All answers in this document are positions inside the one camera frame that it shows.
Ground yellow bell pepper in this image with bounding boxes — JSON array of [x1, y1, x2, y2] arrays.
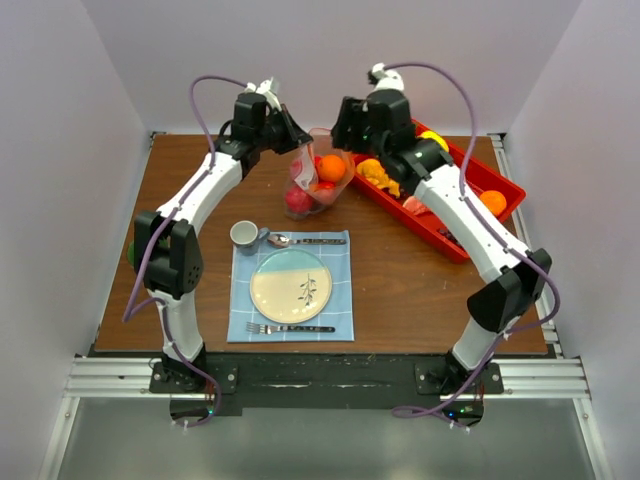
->
[[418, 130, 449, 152]]

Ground red apple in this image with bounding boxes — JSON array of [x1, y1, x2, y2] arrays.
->
[[310, 181, 336, 196], [284, 185, 314, 214]]

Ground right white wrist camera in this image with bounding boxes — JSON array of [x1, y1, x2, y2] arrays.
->
[[367, 62, 404, 92]]

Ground blue checked placemat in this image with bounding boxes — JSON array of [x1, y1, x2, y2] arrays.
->
[[227, 230, 354, 343]]

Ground orange fruit back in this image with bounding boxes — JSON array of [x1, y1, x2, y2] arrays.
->
[[316, 154, 347, 184]]

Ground small grey cup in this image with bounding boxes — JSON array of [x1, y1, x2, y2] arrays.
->
[[229, 220, 270, 256]]

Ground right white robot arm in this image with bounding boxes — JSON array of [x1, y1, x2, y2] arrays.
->
[[331, 90, 551, 393]]

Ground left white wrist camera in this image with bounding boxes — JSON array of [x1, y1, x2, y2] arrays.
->
[[244, 77, 282, 110]]

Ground lower purple grape bunch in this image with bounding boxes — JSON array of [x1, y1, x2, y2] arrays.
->
[[438, 228, 461, 248]]

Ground orange fruit right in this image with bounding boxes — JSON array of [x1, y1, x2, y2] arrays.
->
[[479, 190, 507, 217]]

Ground green floral mug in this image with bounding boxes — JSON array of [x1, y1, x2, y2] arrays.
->
[[126, 242, 135, 266]]

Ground metal fork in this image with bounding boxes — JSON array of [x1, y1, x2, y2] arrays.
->
[[246, 322, 336, 335]]

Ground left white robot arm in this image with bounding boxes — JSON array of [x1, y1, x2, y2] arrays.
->
[[132, 82, 311, 392]]

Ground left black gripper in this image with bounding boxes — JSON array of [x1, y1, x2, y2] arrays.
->
[[255, 104, 313, 156]]

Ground aluminium frame rail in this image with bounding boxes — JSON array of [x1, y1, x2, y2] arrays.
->
[[37, 132, 614, 480]]

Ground clear zip top bag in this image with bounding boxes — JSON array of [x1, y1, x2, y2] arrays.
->
[[283, 127, 355, 220]]

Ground metal spoon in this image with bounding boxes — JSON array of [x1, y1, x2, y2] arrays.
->
[[267, 233, 347, 248]]

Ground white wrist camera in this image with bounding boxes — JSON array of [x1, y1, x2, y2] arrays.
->
[[367, 62, 404, 92], [244, 77, 282, 110]]

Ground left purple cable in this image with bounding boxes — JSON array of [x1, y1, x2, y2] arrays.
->
[[122, 75, 249, 426]]

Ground cream and teal plate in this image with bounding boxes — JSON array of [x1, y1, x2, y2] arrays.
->
[[249, 249, 333, 325]]

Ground watermelon slice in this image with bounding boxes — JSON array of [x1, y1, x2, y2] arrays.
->
[[402, 196, 432, 216]]

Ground orange fruit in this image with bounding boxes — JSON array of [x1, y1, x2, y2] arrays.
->
[[479, 190, 507, 217], [316, 154, 347, 184]]

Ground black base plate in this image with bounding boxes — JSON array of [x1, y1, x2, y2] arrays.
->
[[149, 351, 505, 419]]

